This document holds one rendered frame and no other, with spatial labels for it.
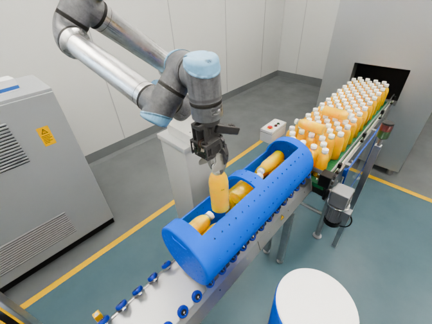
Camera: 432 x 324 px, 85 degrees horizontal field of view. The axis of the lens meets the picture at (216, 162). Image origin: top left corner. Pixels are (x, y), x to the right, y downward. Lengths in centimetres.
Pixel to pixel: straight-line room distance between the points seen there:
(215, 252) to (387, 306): 170
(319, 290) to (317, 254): 136
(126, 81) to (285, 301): 93
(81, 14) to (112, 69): 32
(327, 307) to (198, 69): 90
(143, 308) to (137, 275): 119
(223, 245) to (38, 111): 157
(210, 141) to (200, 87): 17
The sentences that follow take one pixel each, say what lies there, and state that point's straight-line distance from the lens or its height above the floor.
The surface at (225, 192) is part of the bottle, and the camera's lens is 86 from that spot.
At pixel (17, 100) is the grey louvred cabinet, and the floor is 143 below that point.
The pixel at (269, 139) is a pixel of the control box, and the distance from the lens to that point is 176.
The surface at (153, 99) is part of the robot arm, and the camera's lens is 72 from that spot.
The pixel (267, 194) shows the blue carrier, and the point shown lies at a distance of 111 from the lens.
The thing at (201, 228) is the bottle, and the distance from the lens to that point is 106.
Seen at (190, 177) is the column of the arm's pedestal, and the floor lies 83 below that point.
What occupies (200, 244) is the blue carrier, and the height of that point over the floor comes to 121.
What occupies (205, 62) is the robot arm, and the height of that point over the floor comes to 182.
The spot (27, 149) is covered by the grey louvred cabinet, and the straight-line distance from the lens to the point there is 211.
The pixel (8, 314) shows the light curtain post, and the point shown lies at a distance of 121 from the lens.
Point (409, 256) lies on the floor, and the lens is 276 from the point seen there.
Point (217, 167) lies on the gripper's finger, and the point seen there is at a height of 150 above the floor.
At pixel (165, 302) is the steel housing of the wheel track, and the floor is 93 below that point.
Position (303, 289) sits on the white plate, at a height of 104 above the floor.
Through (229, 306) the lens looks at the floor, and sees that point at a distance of 211.
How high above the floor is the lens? 197
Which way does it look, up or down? 37 degrees down
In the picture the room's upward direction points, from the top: 4 degrees counter-clockwise
